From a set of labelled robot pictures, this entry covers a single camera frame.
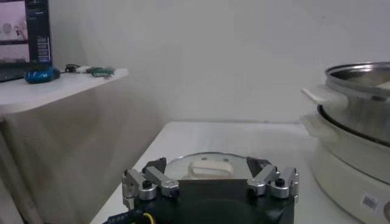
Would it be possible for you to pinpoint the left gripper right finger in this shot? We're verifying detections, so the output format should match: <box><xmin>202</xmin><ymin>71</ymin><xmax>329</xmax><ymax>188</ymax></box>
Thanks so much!
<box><xmin>246</xmin><ymin>156</ymin><xmax>300</xmax><ymax>203</ymax></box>

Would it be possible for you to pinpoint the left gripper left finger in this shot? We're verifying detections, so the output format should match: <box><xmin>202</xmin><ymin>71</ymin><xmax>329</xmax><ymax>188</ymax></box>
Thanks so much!
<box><xmin>121</xmin><ymin>157</ymin><xmax>180</xmax><ymax>201</ymax></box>

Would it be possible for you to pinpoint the glass lid with cream handle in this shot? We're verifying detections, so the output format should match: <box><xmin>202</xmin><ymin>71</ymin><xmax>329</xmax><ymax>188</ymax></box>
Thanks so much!
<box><xmin>164</xmin><ymin>151</ymin><xmax>249</xmax><ymax>180</ymax></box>

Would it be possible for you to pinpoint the stainless steel steamer basket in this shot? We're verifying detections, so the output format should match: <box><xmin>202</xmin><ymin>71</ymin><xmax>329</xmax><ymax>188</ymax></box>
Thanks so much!
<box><xmin>300</xmin><ymin>62</ymin><xmax>390</xmax><ymax>147</ymax></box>

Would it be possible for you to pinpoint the cream electric pot base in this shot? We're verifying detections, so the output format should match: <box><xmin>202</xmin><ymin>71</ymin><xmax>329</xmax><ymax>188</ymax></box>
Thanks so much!
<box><xmin>300</xmin><ymin>114</ymin><xmax>390</xmax><ymax>224</ymax></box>

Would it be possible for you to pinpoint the green circuit board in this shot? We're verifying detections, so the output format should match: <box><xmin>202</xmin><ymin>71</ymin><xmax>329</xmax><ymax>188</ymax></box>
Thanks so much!
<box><xmin>87</xmin><ymin>66</ymin><xmax>116</xmax><ymax>77</ymax></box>

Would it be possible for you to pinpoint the white side table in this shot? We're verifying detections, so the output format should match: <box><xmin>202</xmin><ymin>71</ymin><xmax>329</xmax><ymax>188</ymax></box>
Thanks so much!
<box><xmin>0</xmin><ymin>68</ymin><xmax>129</xmax><ymax>115</ymax></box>

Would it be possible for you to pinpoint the blue computer mouse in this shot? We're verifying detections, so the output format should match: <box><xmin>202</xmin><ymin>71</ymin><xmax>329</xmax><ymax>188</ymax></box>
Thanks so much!
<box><xmin>24</xmin><ymin>66</ymin><xmax>61</xmax><ymax>85</ymax></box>

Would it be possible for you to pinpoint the black laptop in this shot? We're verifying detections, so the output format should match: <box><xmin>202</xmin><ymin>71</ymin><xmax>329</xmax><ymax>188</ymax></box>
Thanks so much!
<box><xmin>0</xmin><ymin>0</ymin><xmax>52</xmax><ymax>83</ymax></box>

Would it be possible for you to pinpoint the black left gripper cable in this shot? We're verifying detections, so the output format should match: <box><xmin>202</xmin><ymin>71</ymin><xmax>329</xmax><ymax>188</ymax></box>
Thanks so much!
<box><xmin>102</xmin><ymin>209</ymin><xmax>156</xmax><ymax>224</ymax></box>

